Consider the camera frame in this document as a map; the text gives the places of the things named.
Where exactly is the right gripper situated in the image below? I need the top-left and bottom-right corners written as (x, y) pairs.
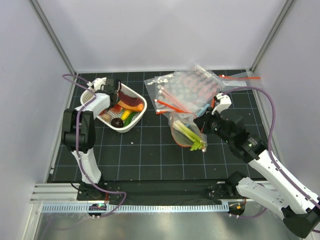
top-left (194, 107), bottom-right (233, 145)

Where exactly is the pile of zip bags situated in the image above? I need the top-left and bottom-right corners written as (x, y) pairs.
top-left (144, 64), bottom-right (224, 117)

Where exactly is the toy steak orange brown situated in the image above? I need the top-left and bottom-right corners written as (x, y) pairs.
top-left (117, 91), bottom-right (144, 112)

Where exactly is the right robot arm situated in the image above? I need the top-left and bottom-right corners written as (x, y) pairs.
top-left (194, 110), bottom-right (320, 239)

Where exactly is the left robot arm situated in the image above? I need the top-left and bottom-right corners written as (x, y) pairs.
top-left (61, 77), bottom-right (122, 200)

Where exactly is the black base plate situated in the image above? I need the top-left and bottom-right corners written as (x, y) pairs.
top-left (72, 179), bottom-right (244, 206)

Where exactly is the zip bag with label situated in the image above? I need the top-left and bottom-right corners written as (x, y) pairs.
top-left (219, 70), bottom-right (261, 89)

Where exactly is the clear orange zip bag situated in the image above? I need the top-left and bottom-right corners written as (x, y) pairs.
top-left (168, 112), bottom-right (208, 153)

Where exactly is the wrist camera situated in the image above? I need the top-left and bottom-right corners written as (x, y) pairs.
top-left (212, 93), bottom-right (232, 115)
top-left (86, 77), bottom-right (107, 92)

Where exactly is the white plastic basket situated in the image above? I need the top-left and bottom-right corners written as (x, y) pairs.
top-left (80, 77), bottom-right (148, 133)

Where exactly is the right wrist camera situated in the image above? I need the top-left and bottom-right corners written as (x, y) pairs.
top-left (212, 93), bottom-right (232, 115)

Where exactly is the toy watermelon slice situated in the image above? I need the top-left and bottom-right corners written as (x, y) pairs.
top-left (109, 104), bottom-right (123, 114)

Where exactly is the green toy celery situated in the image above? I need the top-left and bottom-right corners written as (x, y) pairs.
top-left (171, 120), bottom-right (208, 153)

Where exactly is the slotted cable duct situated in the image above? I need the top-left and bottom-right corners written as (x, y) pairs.
top-left (41, 202), bottom-right (229, 214)

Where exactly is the beige toy mushroom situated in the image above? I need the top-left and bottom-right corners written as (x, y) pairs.
top-left (100, 113), bottom-right (111, 122)

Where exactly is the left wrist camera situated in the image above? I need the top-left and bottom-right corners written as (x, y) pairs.
top-left (86, 77), bottom-right (107, 92)

